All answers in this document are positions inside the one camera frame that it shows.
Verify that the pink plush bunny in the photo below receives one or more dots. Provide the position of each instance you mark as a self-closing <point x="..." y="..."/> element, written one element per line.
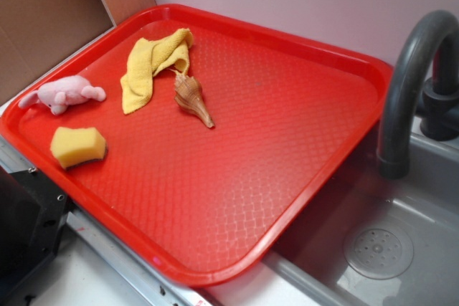
<point x="58" y="95"/>

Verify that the red plastic tray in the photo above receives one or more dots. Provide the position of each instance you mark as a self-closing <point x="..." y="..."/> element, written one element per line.
<point x="204" y="204"/>

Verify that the brown conch seashell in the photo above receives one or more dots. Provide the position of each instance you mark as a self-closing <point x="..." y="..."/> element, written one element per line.
<point x="190" y="99"/>

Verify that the yellow cloth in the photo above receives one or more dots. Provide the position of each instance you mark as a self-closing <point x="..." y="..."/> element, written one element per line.
<point x="146" y="60"/>

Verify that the yellow sponge with dark pad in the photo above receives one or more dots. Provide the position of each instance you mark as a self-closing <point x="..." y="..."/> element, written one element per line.
<point x="73" y="147"/>

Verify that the grey plastic sink basin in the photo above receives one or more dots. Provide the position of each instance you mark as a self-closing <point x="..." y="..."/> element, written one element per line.
<point x="423" y="204"/>

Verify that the grey curved faucet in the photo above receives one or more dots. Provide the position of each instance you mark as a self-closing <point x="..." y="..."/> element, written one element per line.
<point x="425" y="83"/>

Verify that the sink drain strainer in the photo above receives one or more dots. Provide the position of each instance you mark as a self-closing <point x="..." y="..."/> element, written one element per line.
<point x="378" y="252"/>

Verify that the brown cardboard panel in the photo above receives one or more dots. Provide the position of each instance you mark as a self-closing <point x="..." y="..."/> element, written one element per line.
<point x="37" y="35"/>

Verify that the black metal bracket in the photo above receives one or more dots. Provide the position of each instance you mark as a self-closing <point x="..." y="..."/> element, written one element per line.
<point x="33" y="212"/>

